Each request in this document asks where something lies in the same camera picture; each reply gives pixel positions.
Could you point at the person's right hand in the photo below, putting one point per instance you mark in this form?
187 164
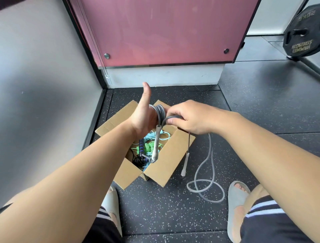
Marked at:
200 117

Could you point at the person's left hand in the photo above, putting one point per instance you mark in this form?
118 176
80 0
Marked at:
142 119

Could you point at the person's left thumb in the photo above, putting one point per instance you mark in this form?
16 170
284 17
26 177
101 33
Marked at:
147 94

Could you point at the person's right thumb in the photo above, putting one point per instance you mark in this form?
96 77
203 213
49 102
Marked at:
175 121

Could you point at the person's left forearm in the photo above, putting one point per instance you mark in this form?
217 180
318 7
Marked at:
67 190

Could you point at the person's right forearm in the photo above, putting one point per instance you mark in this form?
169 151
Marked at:
272 165

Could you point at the white plinth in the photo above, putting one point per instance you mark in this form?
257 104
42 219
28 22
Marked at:
162 75

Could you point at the brown cardboard box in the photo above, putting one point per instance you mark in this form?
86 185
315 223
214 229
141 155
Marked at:
163 162

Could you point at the pink panel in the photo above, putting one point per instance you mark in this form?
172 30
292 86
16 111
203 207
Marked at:
162 30

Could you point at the person's right grey slipper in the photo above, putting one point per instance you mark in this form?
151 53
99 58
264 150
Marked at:
233 195

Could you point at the person's grey slipper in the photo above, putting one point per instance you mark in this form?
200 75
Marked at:
233 195
111 200

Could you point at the person's left grey slipper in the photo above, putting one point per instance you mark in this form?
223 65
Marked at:
111 200

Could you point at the person's right leg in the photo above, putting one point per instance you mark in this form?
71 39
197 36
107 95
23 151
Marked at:
258 196

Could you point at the person's leg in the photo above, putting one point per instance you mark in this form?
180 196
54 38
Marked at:
114 219
258 196

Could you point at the person's left leg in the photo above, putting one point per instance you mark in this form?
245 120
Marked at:
114 219

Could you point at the black white-striped shorts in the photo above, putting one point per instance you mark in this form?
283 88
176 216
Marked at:
267 225

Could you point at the black weight plate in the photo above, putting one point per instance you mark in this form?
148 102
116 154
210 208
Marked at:
303 35

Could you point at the black metal frame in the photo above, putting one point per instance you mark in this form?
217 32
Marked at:
85 47

